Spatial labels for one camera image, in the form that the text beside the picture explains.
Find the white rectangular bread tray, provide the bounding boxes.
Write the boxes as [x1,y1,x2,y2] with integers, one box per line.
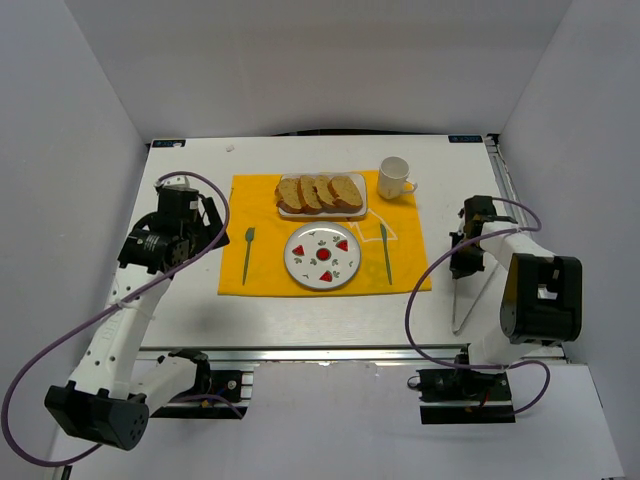
[274,172,368,218]

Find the teal plastic fork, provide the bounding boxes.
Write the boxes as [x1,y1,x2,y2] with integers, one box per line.
[242,227,255,285]

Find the bread slice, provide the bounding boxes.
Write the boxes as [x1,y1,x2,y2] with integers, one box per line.
[329,176,364,210]
[298,175,323,214]
[314,175,338,212]
[275,178,303,214]

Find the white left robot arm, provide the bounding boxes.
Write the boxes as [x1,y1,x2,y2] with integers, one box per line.
[45,186,222,450]

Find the teal plastic knife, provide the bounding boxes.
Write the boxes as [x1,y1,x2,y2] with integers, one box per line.
[379,222,393,285]

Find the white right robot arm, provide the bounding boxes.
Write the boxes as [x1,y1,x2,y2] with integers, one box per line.
[449,195,583,373]

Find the left blue table label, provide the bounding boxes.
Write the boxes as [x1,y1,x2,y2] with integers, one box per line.
[151,139,186,149]

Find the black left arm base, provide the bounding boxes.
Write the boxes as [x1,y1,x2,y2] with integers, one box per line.
[152,369,253,420]

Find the white ceramic mug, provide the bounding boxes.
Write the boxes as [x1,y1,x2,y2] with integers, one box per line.
[377,156,418,200]

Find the leftmost bread slice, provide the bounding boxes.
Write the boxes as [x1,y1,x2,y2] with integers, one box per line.
[275,178,303,214]

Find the yellow cloth placemat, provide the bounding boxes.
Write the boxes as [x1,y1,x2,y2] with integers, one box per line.
[218,170,428,297]

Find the metal tongs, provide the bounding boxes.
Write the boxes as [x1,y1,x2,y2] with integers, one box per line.
[451,260,499,336]

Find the right blue table label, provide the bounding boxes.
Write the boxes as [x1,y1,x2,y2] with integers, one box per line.
[447,135,484,144]

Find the rightmost bread slice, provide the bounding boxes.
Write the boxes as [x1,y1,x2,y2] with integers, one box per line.
[329,176,364,210]

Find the blue table label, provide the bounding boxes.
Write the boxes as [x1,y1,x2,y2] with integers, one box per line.
[151,139,186,149]
[447,135,484,144]

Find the watermelon pattern round plate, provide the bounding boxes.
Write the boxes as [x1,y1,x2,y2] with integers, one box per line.
[284,221,362,291]

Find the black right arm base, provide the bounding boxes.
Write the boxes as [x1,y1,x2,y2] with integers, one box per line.
[407,369,515,426]

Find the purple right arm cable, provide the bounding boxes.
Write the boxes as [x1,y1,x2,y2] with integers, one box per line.
[404,197,551,416]

